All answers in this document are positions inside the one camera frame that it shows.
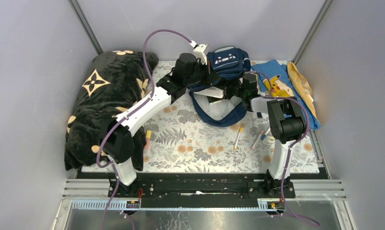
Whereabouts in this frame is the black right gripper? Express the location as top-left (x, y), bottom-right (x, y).
top-left (211, 75), bottom-right (246, 100)

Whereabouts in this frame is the navy blue backpack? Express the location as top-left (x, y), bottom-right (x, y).
top-left (188, 46), bottom-right (251, 127)

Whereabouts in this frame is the orange capped white marker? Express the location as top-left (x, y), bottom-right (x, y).
top-left (250, 130), bottom-right (264, 150)

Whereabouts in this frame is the blue capped white marker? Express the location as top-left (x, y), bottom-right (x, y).
top-left (260, 127), bottom-right (270, 140)

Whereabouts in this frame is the pink highlighter pen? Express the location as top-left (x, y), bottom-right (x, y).
top-left (143, 130), bottom-right (152, 154)

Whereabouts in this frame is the yellow capped white marker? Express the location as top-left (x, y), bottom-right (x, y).
top-left (233, 127), bottom-right (243, 150)

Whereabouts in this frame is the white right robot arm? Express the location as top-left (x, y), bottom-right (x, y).
top-left (223, 73), bottom-right (308, 197)

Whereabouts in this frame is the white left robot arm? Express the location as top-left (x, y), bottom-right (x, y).
top-left (100, 53), bottom-right (220, 197)

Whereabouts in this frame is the yellow snack bag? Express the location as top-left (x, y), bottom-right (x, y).
top-left (287, 62), bottom-right (316, 117)

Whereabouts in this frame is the blue pikachu cloth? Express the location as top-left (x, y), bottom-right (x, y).
top-left (251, 59), bottom-right (321, 130)

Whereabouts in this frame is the floral table mat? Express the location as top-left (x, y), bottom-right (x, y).
top-left (81, 60), bottom-right (320, 173)

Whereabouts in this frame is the black floral blanket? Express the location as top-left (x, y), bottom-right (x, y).
top-left (64, 50), bottom-right (159, 171)

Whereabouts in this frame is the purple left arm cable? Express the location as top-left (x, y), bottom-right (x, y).
top-left (95, 29), bottom-right (196, 230)

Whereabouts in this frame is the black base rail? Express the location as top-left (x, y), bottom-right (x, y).
top-left (108, 173), bottom-right (295, 208)

